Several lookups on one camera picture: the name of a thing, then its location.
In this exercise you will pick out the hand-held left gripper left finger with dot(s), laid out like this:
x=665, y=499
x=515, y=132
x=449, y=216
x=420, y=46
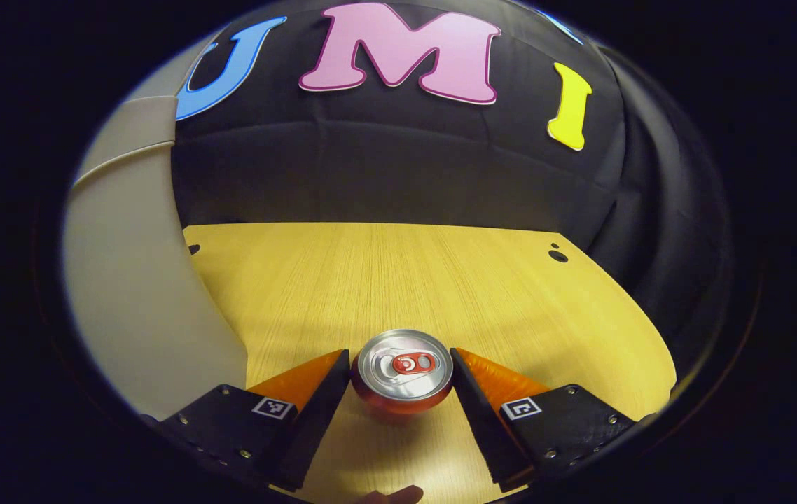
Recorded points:
x=314, y=413

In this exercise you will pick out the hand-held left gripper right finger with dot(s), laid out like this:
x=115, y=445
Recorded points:
x=482, y=420

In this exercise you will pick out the red pop can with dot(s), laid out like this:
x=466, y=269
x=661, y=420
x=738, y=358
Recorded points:
x=404, y=371

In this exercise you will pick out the white desktop garbage bin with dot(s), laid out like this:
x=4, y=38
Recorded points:
x=139, y=280

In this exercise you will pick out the wooden desktop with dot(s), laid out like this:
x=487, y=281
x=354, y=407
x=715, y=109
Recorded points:
x=405, y=280

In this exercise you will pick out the black backdrop cloth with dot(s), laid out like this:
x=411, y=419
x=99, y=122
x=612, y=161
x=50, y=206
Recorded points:
x=384, y=168

